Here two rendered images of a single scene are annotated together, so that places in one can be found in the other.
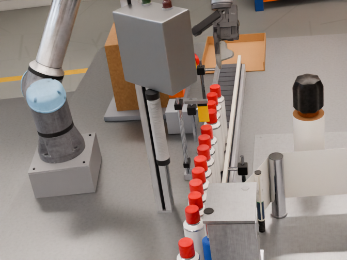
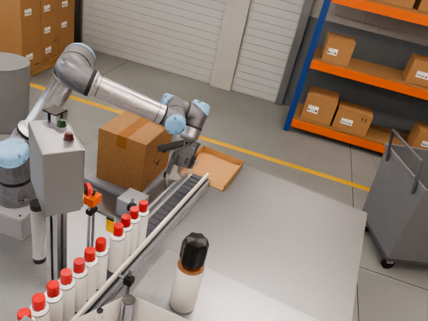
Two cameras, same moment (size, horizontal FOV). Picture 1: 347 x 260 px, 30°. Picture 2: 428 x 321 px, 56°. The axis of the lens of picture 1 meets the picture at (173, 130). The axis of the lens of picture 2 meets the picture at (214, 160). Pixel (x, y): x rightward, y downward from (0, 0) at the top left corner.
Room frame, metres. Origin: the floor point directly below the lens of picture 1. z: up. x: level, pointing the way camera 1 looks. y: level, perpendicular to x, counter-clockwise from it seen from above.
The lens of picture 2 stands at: (0.66, -0.45, 2.01)
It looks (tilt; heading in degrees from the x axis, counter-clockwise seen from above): 31 degrees down; 5
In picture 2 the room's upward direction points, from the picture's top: 13 degrees clockwise
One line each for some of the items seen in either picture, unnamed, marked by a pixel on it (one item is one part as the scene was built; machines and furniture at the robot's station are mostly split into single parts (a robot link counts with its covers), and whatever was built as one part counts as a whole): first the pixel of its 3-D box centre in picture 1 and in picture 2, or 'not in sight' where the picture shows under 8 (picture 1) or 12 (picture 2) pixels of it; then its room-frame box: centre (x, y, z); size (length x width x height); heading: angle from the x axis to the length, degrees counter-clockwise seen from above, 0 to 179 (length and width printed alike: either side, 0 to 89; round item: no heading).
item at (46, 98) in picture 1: (48, 104); (13, 159); (1.80, 0.37, 1.10); 0.13 x 0.12 x 0.14; 17
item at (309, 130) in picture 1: (308, 124); (189, 272); (1.57, -0.38, 1.03); 0.09 x 0.09 x 0.30
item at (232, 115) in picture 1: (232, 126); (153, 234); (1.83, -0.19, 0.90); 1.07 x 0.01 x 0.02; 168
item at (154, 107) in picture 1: (158, 128); (38, 232); (1.42, 0.04, 1.18); 0.04 x 0.04 x 0.21
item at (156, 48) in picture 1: (156, 46); (56, 165); (1.47, 0.01, 1.38); 0.17 x 0.10 x 0.19; 43
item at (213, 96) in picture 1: (215, 123); (132, 230); (1.74, -0.13, 0.98); 0.05 x 0.05 x 0.20
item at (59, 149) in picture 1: (58, 136); (16, 186); (1.80, 0.37, 0.98); 0.15 x 0.15 x 0.10
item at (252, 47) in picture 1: (234, 52); (213, 167); (2.53, -0.31, 0.85); 0.30 x 0.26 x 0.04; 168
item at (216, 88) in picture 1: (217, 114); (141, 223); (1.79, -0.15, 0.98); 0.05 x 0.05 x 0.20
